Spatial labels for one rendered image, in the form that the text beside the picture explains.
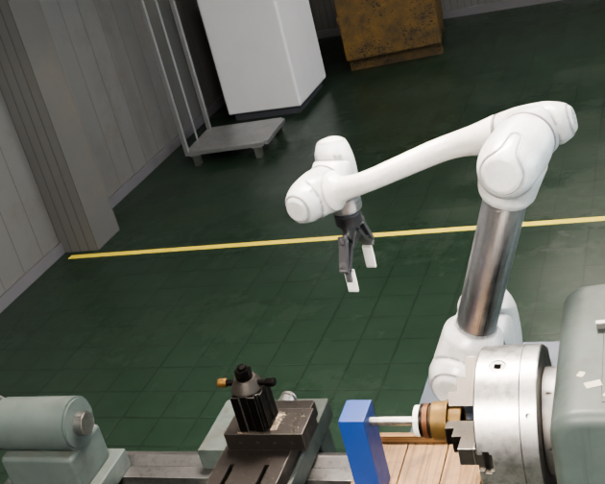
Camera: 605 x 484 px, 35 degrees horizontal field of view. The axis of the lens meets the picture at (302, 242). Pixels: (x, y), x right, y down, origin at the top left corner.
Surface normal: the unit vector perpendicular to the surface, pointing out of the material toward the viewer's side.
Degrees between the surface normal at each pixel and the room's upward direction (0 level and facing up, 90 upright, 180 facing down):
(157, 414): 0
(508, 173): 85
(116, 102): 90
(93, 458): 90
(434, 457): 0
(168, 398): 0
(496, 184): 83
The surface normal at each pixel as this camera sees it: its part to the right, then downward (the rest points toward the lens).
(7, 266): 0.92, -0.07
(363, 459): -0.29, 0.47
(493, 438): -0.36, 0.04
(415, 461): -0.23, -0.88
